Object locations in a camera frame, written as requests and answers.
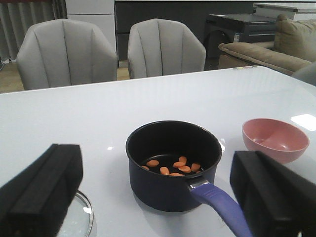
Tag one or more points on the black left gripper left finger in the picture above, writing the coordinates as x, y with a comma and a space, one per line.
35, 202

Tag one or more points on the dark washing machine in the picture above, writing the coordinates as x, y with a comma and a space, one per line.
228, 28

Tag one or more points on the dark blue saucepan purple handle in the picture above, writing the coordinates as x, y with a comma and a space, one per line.
181, 193

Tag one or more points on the grey upholstered chair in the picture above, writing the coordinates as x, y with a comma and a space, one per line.
159, 47
65, 52

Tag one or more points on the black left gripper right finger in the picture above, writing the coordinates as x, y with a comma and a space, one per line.
276, 201

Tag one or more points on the glass lid blue knob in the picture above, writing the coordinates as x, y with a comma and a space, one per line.
80, 220

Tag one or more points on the orange ham slices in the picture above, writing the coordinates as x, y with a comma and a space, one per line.
171, 165

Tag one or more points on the pink bowl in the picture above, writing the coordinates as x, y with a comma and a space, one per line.
279, 140

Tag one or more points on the left grey upholstered chair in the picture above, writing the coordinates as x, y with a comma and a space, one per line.
65, 52

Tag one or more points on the white cabinet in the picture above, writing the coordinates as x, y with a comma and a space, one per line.
98, 12

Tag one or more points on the right grey upholstered chair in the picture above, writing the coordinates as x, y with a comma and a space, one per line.
159, 47

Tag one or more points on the beige sofa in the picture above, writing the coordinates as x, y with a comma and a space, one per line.
293, 48

